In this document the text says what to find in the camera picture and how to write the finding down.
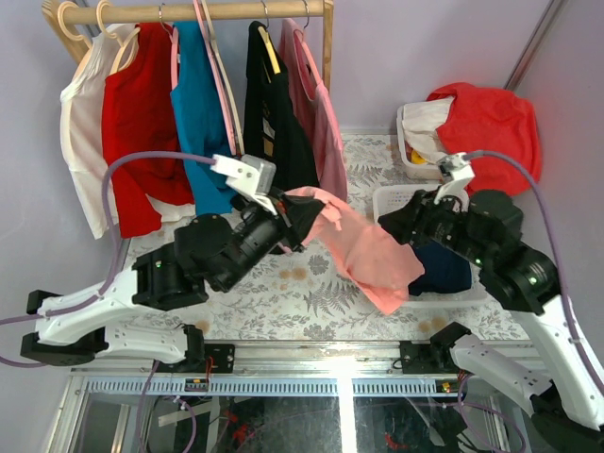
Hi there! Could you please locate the salmon pink t-shirt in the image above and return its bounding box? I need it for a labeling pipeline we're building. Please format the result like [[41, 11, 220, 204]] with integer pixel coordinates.
[[286, 186, 425, 315]]

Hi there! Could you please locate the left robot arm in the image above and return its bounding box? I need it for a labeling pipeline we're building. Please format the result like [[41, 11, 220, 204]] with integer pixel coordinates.
[[20, 193, 325, 373]]

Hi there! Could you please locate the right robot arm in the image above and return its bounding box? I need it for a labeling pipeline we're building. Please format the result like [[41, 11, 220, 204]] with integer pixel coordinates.
[[378, 189, 603, 442]]

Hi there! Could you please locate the black hanging t-shirt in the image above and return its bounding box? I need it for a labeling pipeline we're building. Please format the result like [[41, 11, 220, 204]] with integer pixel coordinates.
[[243, 21, 319, 192]]

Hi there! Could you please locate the pink hanging t-shirt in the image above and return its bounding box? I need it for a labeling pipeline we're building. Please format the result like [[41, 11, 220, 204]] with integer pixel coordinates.
[[278, 18, 348, 201]]

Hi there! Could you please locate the orange-red t-shirt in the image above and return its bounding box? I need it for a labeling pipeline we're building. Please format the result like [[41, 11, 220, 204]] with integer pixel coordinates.
[[427, 82, 543, 196]]

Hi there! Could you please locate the blue hanging t-shirt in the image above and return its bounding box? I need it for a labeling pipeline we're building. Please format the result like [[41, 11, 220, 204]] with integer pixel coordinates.
[[171, 22, 235, 215]]

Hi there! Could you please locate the beige empty hanger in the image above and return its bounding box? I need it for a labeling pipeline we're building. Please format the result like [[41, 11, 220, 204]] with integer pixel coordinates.
[[198, 0, 244, 157]]

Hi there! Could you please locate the yellow hanger with black shirt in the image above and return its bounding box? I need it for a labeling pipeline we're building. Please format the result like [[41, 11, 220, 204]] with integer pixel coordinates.
[[258, 1, 280, 75]]

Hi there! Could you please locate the red hanging t-shirt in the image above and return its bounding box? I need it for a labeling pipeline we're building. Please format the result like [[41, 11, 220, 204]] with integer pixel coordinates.
[[101, 23, 193, 238]]

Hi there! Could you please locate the pink hanger with blue shirt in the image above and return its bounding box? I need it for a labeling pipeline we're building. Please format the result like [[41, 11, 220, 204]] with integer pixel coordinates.
[[159, 3, 179, 91]]

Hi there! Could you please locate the beige hanger with red shirt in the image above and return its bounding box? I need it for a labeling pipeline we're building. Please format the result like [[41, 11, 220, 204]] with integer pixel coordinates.
[[93, 1, 141, 76]]

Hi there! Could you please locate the white hanging t-shirt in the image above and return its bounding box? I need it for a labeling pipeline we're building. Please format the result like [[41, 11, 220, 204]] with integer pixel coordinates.
[[59, 34, 120, 240]]

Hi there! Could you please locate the beige hanger far left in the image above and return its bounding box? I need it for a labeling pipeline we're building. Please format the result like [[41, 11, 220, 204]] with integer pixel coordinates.
[[57, 1, 93, 76]]

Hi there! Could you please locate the white perforated plastic basket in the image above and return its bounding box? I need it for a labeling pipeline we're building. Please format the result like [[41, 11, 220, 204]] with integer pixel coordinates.
[[373, 183, 489, 309]]

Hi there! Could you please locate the small white laundry basket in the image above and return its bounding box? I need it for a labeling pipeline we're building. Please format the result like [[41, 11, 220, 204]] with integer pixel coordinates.
[[396, 96, 453, 180]]

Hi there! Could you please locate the navy blue folded garment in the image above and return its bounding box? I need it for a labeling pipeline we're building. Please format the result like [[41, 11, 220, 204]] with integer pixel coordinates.
[[409, 242, 473, 296]]

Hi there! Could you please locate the yellow object in basket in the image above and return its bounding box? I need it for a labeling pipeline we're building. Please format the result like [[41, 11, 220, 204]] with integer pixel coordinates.
[[411, 150, 427, 165]]

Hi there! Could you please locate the white garment in basket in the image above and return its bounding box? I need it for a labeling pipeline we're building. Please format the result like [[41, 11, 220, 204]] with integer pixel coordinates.
[[400, 96, 454, 164]]

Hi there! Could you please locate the wooden clothes rack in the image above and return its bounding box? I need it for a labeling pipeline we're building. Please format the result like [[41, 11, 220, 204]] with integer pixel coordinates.
[[41, 0, 335, 93]]

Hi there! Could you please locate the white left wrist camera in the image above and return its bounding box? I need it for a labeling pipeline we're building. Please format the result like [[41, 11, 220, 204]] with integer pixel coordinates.
[[210, 154, 277, 216]]

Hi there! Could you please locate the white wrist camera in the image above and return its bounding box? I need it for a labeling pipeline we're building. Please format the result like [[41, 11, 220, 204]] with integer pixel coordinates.
[[210, 154, 277, 216], [434, 153, 475, 205]]

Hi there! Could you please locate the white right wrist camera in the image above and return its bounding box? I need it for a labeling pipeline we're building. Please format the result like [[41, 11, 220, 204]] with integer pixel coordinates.
[[434, 153, 475, 205]]

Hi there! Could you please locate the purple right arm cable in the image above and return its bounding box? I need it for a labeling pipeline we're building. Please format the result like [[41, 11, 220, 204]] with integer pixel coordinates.
[[464, 149, 604, 402]]

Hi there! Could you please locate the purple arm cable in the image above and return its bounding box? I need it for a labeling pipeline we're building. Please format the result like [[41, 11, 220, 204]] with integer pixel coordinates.
[[0, 150, 216, 369], [464, 149, 604, 402]]

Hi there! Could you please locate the aluminium frame rail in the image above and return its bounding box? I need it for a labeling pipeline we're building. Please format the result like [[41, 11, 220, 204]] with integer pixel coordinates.
[[70, 339, 577, 378]]

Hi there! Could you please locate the grey slotted cable duct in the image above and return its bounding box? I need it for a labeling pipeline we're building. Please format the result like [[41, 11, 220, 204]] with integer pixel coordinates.
[[86, 377, 459, 398]]

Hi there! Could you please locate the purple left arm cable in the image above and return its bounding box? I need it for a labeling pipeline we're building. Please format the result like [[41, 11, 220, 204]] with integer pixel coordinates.
[[0, 150, 216, 369]]

